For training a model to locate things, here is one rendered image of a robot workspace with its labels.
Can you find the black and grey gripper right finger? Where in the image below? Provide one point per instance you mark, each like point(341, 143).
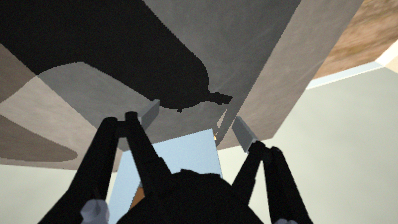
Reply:
point(284, 200)

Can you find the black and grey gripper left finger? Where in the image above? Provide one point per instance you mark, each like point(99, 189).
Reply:
point(85, 200)

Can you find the light blue flat board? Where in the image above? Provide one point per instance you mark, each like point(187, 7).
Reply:
point(196, 152)

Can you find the brown rectangular frame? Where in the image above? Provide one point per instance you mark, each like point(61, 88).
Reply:
point(139, 196)

